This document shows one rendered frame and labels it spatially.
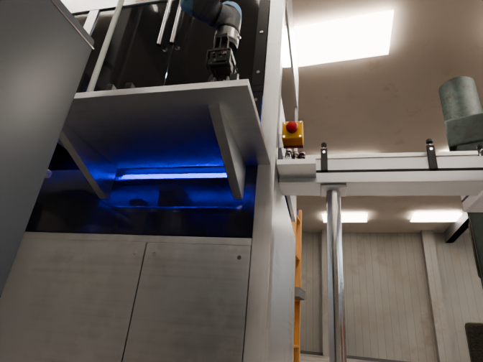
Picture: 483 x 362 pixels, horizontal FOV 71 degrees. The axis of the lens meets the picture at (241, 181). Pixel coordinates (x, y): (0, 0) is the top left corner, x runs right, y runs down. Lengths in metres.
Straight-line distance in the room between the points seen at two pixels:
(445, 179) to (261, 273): 0.68
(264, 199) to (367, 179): 0.37
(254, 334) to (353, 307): 10.25
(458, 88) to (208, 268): 4.11
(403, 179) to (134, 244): 0.93
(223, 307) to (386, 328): 10.29
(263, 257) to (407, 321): 10.36
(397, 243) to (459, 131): 7.89
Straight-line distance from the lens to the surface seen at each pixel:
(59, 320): 1.29
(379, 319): 11.23
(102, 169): 1.29
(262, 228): 1.07
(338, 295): 1.16
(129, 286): 1.17
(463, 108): 4.61
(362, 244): 11.57
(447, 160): 1.33
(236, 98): 0.86
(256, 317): 1.02
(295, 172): 1.19
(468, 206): 1.55
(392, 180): 1.25
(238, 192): 1.08
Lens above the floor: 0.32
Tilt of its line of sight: 25 degrees up
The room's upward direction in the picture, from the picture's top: 6 degrees clockwise
